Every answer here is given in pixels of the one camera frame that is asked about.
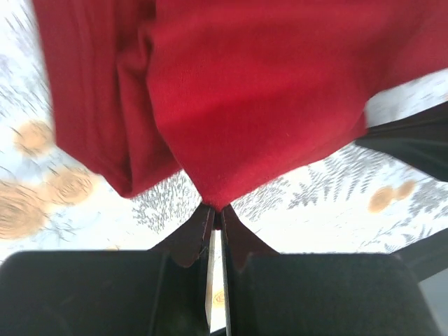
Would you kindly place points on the red t shirt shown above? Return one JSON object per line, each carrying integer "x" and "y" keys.
{"x": 236, "y": 93}

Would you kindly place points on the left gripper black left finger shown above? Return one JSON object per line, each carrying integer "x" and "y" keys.
{"x": 160, "y": 291}

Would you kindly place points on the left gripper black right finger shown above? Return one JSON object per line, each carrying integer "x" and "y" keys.
{"x": 271, "y": 293}

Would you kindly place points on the floral patterned table mat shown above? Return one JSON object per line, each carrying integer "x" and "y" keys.
{"x": 355, "y": 200}

